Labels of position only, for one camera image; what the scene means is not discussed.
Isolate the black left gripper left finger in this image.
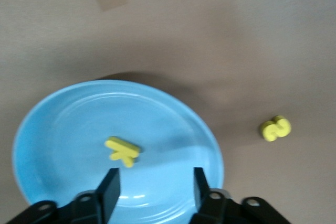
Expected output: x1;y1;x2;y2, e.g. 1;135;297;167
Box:
70;167;123;224

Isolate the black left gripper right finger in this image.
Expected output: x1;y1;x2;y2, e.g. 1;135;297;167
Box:
193;166;234;224

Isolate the yellow letter k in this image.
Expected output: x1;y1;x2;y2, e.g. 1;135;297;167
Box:
104;136;144;168

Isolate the yellow letter s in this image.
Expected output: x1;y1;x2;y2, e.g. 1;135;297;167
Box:
259;115;292;142

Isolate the blue plate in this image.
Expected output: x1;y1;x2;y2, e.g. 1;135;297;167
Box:
12;79;225;224

